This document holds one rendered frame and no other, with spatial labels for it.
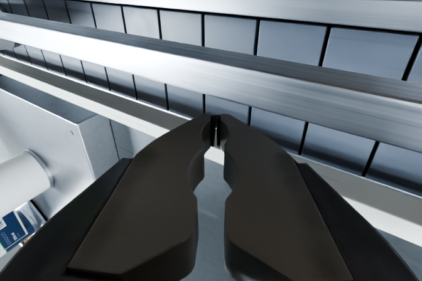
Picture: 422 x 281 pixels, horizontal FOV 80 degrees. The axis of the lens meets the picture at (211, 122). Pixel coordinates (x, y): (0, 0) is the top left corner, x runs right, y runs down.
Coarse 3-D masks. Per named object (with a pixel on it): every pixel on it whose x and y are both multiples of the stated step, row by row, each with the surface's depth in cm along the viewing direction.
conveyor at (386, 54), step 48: (0, 0) 30; (48, 0) 25; (240, 48) 16; (288, 48) 14; (336, 48) 13; (384, 48) 12; (144, 96) 23; (192, 96) 20; (288, 144) 17; (336, 144) 15; (384, 144) 14
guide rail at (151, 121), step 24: (0, 72) 30; (24, 72) 28; (48, 72) 28; (72, 96) 23; (96, 96) 23; (120, 120) 21; (144, 120) 19; (168, 120) 19; (216, 144) 16; (312, 168) 14; (360, 192) 13; (384, 192) 13; (384, 216) 12; (408, 216) 12; (408, 240) 12
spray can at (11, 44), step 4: (0, 8) 30; (4, 12) 30; (0, 40) 30; (4, 40) 30; (0, 44) 30; (4, 44) 31; (8, 44) 31; (12, 44) 31; (16, 44) 32; (0, 48) 31; (4, 48) 31
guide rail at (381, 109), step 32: (0, 32) 15; (32, 32) 13; (64, 32) 11; (96, 32) 11; (96, 64) 11; (128, 64) 10; (160, 64) 9; (192, 64) 8; (224, 64) 7; (256, 64) 7; (288, 64) 7; (224, 96) 8; (256, 96) 7; (288, 96) 7; (320, 96) 6; (352, 96) 6; (384, 96) 6; (416, 96) 6; (352, 128) 6; (384, 128) 6; (416, 128) 6
